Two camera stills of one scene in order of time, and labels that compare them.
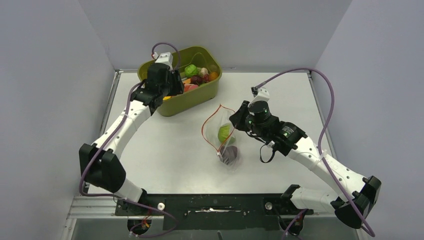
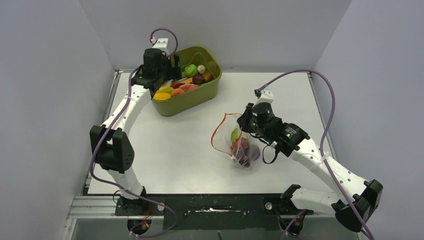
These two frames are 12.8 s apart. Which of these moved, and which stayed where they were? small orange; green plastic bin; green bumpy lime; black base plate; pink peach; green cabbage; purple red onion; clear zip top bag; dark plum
Moved: small orange; clear zip top bag; purple red onion; green cabbage
Stayed: black base plate; green plastic bin; dark plum; green bumpy lime; pink peach
